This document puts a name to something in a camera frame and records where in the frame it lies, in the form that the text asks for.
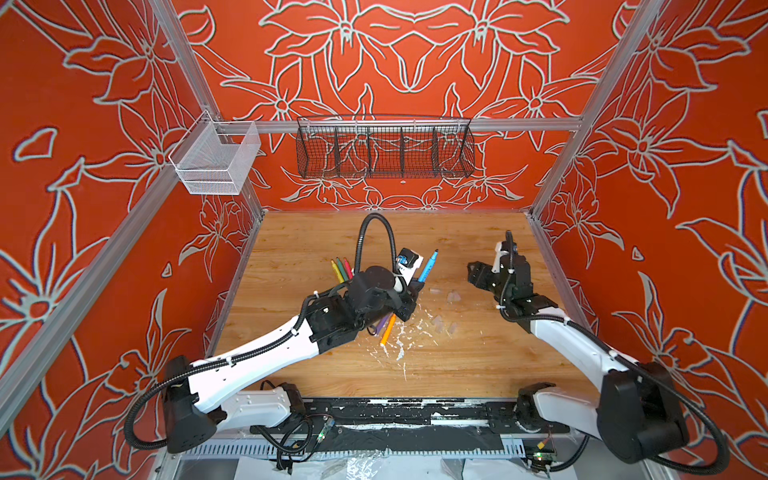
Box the purple pen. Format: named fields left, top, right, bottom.
left=374, top=314, right=391, bottom=335

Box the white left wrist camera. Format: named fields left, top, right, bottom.
left=394, top=248, right=424, bottom=288

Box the black wire basket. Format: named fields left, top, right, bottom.
left=296, top=114, right=476, bottom=180

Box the yellow pen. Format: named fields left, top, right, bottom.
left=330, top=259, right=345, bottom=284

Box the pink pen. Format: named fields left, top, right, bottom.
left=342, top=257, right=354, bottom=279

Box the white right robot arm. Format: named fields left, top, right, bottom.
left=467, top=234, right=730, bottom=476

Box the green pen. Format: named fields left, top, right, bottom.
left=334, top=257, right=350, bottom=282

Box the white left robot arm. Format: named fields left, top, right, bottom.
left=123, top=213, right=436, bottom=453

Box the white mesh basket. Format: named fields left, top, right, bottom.
left=169, top=112, right=261, bottom=196

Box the aluminium frame post right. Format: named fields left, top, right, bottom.
left=528, top=0, right=663, bottom=220

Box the orange pen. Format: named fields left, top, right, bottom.
left=379, top=314, right=397, bottom=346

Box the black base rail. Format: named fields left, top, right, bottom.
left=265, top=397, right=571, bottom=456

